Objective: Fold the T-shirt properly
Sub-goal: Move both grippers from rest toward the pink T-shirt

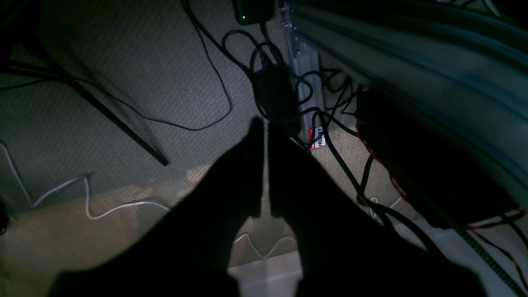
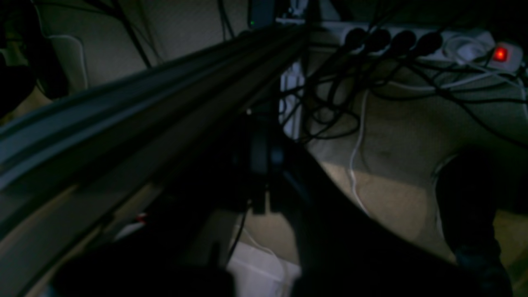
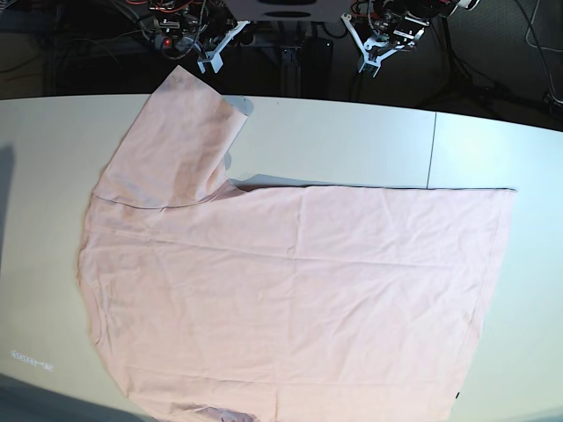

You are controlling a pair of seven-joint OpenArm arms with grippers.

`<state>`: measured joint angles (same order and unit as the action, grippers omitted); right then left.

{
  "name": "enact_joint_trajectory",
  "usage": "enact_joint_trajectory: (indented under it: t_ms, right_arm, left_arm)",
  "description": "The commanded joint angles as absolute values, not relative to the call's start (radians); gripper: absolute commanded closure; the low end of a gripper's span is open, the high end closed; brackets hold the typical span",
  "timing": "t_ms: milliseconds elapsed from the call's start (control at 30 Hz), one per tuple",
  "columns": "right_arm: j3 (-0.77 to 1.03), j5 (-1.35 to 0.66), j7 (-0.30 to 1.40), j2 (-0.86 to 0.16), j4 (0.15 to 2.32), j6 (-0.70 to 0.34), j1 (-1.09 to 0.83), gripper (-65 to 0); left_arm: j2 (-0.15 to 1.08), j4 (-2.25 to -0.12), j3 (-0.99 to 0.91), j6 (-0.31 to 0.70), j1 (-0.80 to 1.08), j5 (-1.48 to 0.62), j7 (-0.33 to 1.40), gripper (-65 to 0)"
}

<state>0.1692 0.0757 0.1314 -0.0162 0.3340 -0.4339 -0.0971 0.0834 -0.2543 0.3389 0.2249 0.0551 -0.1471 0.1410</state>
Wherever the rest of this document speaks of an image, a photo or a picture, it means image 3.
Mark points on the pink T-shirt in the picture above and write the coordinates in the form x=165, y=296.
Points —
x=317, y=303

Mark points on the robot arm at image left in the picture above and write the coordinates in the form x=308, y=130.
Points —
x=182, y=28

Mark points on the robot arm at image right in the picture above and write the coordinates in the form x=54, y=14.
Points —
x=419, y=8

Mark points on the metal table leg column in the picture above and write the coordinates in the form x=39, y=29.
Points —
x=290, y=71

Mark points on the black power adapter box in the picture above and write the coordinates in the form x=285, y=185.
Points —
x=316, y=67

